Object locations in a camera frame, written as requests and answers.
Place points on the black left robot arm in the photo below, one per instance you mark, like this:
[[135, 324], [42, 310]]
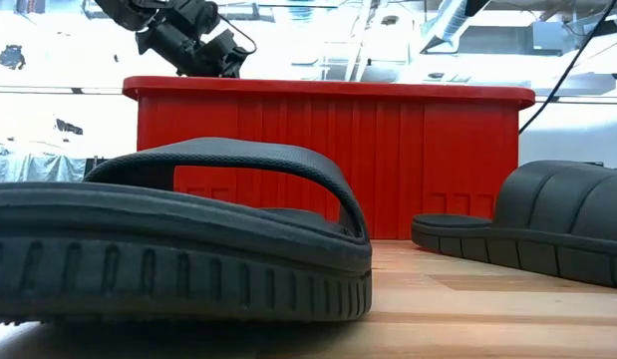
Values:
[[123, 12]]

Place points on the black rubber slide sandal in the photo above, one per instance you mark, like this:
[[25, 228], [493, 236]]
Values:
[[562, 209], [163, 259]]

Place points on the grey blue tarp cover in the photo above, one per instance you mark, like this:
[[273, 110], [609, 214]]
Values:
[[39, 169]]

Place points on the silver ventilation duct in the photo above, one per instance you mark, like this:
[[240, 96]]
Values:
[[452, 22]]

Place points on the red plastic bin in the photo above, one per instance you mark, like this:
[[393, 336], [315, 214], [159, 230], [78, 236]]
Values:
[[388, 149]]

